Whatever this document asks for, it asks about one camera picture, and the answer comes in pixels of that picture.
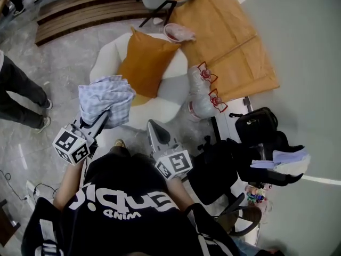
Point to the person's left golden shoe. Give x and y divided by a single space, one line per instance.
120 143

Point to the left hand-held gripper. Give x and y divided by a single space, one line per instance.
70 147

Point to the slatted wooden platform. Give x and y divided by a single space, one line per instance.
80 17

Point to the white round armchair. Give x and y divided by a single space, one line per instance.
167 89

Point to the black shoulder bag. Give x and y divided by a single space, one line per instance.
255 124

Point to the black office chair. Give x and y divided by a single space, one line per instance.
213 175

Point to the white power strip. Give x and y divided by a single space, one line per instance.
32 189

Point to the person's right forearm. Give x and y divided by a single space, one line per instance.
178 193

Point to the orange seat pad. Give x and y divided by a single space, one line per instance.
139 100

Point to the clear plastic water jug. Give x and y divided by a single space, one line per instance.
197 76

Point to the person's black trousers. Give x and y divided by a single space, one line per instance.
120 152

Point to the small brown cardboard sheet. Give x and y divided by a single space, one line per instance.
247 71

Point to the blue checked cloth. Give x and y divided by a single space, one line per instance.
106 97

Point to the person's black printed t-shirt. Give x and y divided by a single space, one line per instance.
128 236

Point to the white folded garment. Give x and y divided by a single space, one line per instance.
293 167

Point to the orange square cushion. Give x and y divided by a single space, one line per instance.
146 63

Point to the person's left forearm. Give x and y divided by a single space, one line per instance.
68 185

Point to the large brown cardboard sheet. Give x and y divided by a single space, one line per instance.
218 23

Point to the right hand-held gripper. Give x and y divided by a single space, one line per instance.
174 165

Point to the lilac folded garment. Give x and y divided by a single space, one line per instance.
287 156

